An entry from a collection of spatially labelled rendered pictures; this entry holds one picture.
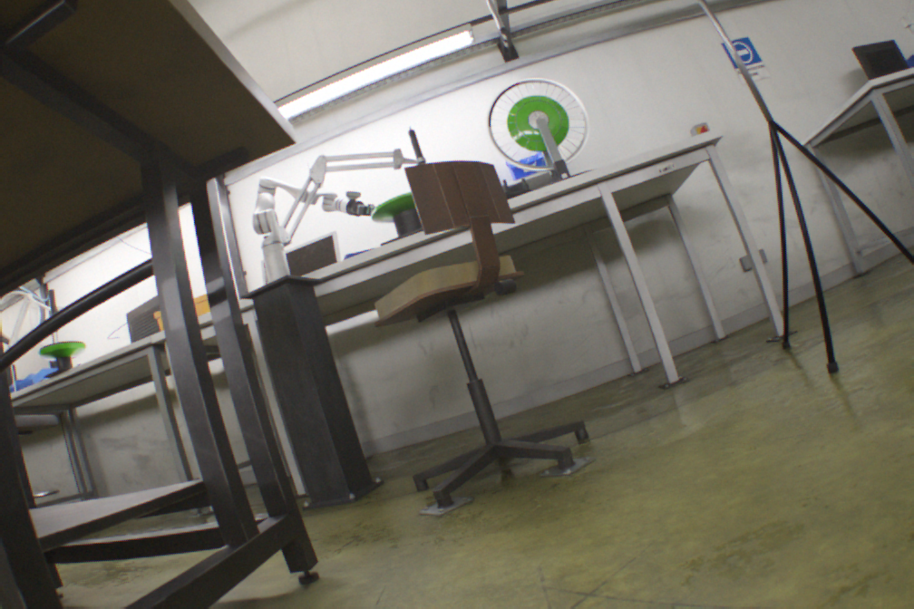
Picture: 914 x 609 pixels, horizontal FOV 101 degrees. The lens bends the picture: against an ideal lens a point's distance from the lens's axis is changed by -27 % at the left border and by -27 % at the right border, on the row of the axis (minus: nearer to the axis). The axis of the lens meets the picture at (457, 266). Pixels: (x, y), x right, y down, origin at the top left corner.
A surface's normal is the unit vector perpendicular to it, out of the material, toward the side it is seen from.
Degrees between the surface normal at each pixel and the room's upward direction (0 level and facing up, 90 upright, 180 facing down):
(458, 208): 90
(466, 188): 93
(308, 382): 90
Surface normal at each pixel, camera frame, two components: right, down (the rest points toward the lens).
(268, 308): -0.30, -0.09
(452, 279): 0.53, -0.33
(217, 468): -0.07, -0.18
